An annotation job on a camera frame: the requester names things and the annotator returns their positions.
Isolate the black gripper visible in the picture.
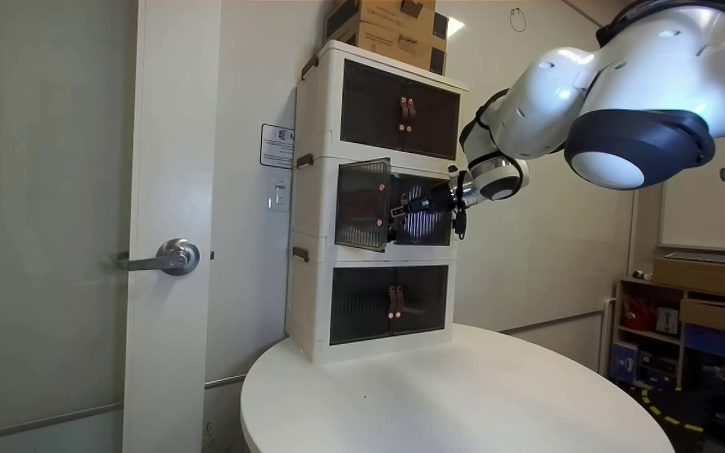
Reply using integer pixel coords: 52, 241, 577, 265
390, 176, 467, 241

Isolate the wooden shelf unit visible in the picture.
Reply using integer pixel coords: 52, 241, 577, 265
611, 275, 725, 397

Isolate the white stacked storage cabinet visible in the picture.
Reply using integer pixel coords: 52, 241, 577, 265
285, 39, 471, 366

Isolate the white door with glass panel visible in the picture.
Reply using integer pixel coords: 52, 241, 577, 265
0, 0, 223, 453

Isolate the red storage item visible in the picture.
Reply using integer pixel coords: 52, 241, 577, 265
621, 298, 659, 336

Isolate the tall blue box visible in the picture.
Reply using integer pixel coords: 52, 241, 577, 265
611, 338, 641, 389

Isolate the small grey box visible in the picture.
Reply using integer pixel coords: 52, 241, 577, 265
655, 305, 682, 338

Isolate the flat wide cardboard box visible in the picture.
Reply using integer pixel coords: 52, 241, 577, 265
651, 249, 725, 300

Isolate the small brown cardboard box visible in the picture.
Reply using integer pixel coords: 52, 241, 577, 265
679, 298, 725, 336

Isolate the wide blue box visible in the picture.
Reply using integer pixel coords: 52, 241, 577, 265
682, 326, 725, 363

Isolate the white wall switch plate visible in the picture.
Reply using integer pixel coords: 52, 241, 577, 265
263, 183, 288, 212

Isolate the white wall sign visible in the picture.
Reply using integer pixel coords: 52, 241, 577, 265
258, 122, 297, 172

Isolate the silver door lever handle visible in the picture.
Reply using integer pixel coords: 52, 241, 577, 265
119, 238, 203, 278

